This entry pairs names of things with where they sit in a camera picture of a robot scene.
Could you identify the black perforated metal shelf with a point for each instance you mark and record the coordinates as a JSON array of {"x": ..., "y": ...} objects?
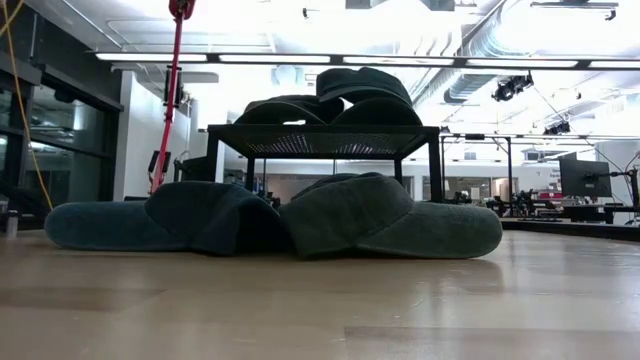
[{"x": 300, "y": 129}]

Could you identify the black computer monitor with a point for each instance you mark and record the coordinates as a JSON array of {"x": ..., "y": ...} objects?
[
  {"x": 585, "y": 177},
  {"x": 195, "y": 170}
]

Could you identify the long linear ceiling light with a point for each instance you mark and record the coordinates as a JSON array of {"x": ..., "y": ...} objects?
[{"x": 275, "y": 58}]

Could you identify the black ceiling spotlight cluster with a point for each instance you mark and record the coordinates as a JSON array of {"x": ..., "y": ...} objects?
[{"x": 510, "y": 87}]

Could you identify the red pole stand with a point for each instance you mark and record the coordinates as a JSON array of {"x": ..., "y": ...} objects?
[{"x": 181, "y": 7}]

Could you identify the small black ceiling spotlight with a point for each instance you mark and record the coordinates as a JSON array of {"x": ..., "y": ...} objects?
[{"x": 557, "y": 129}]

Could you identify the small grey cylinder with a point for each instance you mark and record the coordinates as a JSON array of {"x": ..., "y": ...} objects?
[{"x": 12, "y": 225}]

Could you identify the black background frame stand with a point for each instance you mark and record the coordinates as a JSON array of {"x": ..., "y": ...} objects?
[{"x": 475, "y": 136}]

